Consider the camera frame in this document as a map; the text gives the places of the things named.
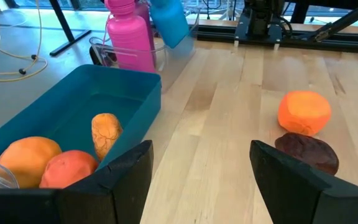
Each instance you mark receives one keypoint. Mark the orange toy carrot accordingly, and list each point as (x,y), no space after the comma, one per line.
(106,133)

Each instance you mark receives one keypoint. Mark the teal plastic bin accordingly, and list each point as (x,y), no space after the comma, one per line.
(104,81)

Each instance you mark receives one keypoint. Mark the red-orange toy tomato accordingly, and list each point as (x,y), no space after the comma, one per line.
(67,169)

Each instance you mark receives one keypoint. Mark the blue squeeze bottle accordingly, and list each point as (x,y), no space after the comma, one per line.
(169,21)

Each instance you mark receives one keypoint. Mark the pink squeeze bottle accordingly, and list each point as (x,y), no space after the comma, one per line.
(130,40)

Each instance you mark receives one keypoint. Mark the squat orange toy pepper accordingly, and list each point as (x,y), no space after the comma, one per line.
(304,112)

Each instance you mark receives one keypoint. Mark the dark purple toy plum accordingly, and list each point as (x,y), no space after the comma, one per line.
(312,154)

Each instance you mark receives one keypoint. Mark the round orange toy fruit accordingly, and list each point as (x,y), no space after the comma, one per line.
(26,158)

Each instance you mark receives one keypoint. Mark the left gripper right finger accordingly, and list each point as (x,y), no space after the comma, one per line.
(291,199)

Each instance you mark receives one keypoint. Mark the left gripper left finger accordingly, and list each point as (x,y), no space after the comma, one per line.
(110,199)

